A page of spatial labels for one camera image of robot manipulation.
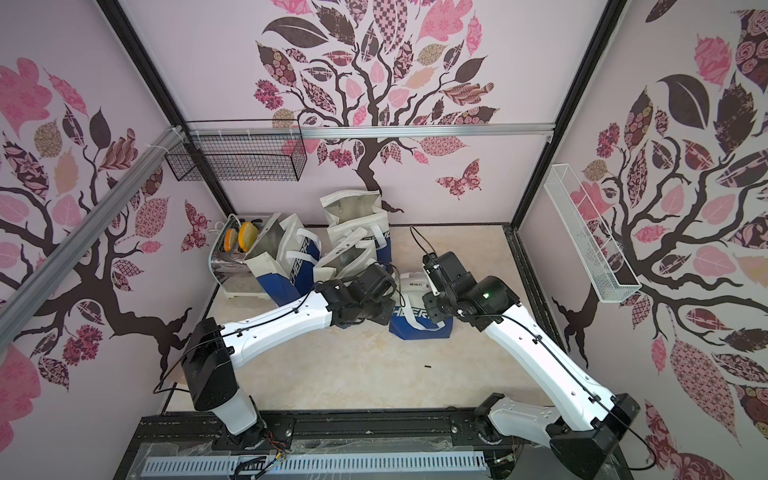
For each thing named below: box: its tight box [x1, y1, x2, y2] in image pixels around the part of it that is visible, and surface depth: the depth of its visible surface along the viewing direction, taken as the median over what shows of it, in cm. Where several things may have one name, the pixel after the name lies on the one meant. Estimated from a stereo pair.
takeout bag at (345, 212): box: [320, 190, 392, 264], surface depth 92 cm
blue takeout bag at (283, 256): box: [243, 213, 322, 308], surface depth 86 cm
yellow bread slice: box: [238, 222, 259, 253], surface depth 93 cm
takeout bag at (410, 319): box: [389, 271, 454, 341], surface depth 79 cm
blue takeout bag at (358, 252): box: [313, 227, 378, 283], surface depth 79 cm
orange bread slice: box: [223, 228, 238, 253], surface depth 92 cm
